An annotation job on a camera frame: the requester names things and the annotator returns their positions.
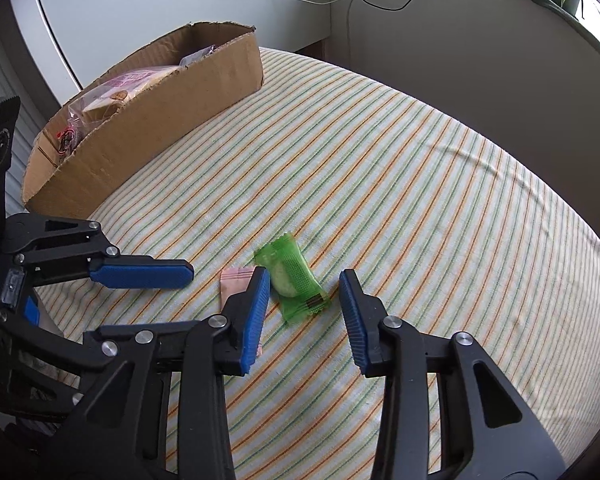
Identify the pink snack packet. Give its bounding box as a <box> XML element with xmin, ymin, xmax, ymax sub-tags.
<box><xmin>220</xmin><ymin>266</ymin><xmax>266</xmax><ymax>358</ymax></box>

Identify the brown cardboard box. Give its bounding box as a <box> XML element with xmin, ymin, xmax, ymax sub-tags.
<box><xmin>21</xmin><ymin>21</ymin><xmax>265</xmax><ymax>213</ymax></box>

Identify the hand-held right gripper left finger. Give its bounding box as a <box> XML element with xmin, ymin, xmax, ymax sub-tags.
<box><xmin>55</xmin><ymin>266</ymin><xmax>272</xmax><ymax>480</ymax></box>

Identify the red plum snack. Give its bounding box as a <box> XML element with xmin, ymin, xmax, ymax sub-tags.
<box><xmin>55</xmin><ymin>127</ymin><xmax>83</xmax><ymax>154</ymax></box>

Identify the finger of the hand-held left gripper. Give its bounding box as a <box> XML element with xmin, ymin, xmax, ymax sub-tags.
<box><xmin>0</xmin><ymin>307</ymin><xmax>153</xmax><ymax>391</ymax></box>
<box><xmin>2</xmin><ymin>214</ymin><xmax>195</xmax><ymax>291</ymax></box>

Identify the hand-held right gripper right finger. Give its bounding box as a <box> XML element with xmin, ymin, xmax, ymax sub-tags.
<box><xmin>339</xmin><ymin>269</ymin><xmax>568</xmax><ymax>480</ymax></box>

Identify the sliced bread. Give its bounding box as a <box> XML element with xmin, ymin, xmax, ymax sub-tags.
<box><xmin>70</xmin><ymin>65</ymin><xmax>181</xmax><ymax>128</ymax></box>

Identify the green candy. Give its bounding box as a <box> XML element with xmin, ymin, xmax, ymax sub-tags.
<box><xmin>254</xmin><ymin>232</ymin><xmax>328</xmax><ymax>325</ymax></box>

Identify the striped tablecloth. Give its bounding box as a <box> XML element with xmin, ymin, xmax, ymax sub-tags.
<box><xmin>30</xmin><ymin>46</ymin><xmax>600</xmax><ymax>480</ymax></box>

